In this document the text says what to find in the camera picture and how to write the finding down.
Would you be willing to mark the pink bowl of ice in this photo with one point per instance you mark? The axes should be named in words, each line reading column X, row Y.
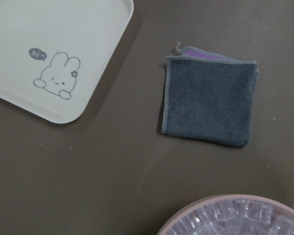
column 233, row 214

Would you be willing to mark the cream rabbit serving tray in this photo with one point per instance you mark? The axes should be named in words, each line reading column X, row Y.
column 53, row 52

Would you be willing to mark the grey folded cloth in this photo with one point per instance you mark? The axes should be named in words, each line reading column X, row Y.
column 208, row 96

